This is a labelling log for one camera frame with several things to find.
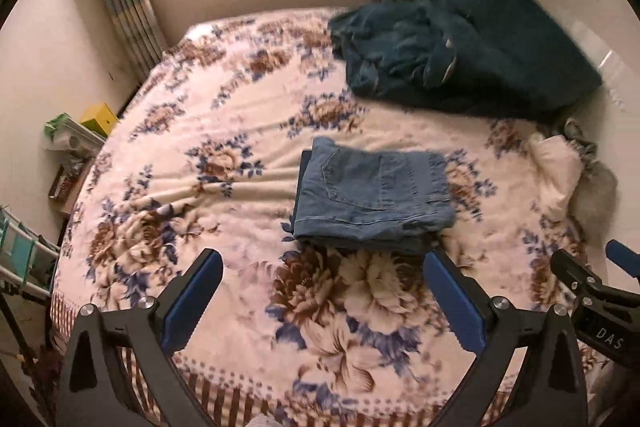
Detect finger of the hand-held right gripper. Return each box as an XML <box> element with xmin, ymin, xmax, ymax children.
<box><xmin>550</xmin><ymin>248</ymin><xmax>608</xmax><ymax>308</ymax></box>
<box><xmin>606</xmin><ymin>239</ymin><xmax>640</xmax><ymax>280</ymax></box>

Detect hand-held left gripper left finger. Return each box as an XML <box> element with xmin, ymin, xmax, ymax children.
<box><xmin>57</xmin><ymin>248</ymin><xmax>224</xmax><ymax>427</ymax></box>

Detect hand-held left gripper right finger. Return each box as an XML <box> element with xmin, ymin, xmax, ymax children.
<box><xmin>422</xmin><ymin>249</ymin><xmax>588</xmax><ymax>427</ymax></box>

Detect light blue jeans pants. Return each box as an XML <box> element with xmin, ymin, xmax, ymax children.
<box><xmin>292</xmin><ymin>137</ymin><xmax>456</xmax><ymax>253</ymax></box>

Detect grey sweater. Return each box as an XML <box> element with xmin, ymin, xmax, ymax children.
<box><xmin>570</xmin><ymin>164</ymin><xmax>618</xmax><ymax>235</ymax></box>

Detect floral blanket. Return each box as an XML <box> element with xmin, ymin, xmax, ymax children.
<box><xmin>50</xmin><ymin>7</ymin><xmax>616</xmax><ymax>427</ymax></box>

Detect dark blue folded jeans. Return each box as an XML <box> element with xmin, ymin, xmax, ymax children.
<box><xmin>295</xmin><ymin>149</ymin><xmax>437</xmax><ymax>258</ymax></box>

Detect white cloth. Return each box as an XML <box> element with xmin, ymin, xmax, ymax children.
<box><xmin>525</xmin><ymin>132</ymin><xmax>583</xmax><ymax>220</ymax></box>

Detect grey blue patterned cloth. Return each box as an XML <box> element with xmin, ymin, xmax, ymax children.
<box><xmin>562</xmin><ymin>118</ymin><xmax>598</xmax><ymax>158</ymax></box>

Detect wooden nightstand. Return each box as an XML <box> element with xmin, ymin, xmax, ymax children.
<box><xmin>47</xmin><ymin>157</ymin><xmax>96</xmax><ymax>215</ymax></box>

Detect teal rack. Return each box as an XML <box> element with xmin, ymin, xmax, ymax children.
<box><xmin>0</xmin><ymin>207</ymin><xmax>63</xmax><ymax>298</ymax></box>

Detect yellow box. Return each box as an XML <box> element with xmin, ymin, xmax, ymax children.
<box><xmin>80</xmin><ymin>103</ymin><xmax>120</xmax><ymax>138</ymax></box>

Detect green white packet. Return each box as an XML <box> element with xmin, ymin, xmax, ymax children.
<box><xmin>44</xmin><ymin>113</ymin><xmax>106</xmax><ymax>152</ymax></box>

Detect teal pillow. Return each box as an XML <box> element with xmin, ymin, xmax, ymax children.
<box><xmin>445</xmin><ymin>0</ymin><xmax>603</xmax><ymax>118</ymax></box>

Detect pile of dark jeans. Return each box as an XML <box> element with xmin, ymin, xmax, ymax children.
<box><xmin>327</xmin><ymin>0</ymin><xmax>551</xmax><ymax>118</ymax></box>

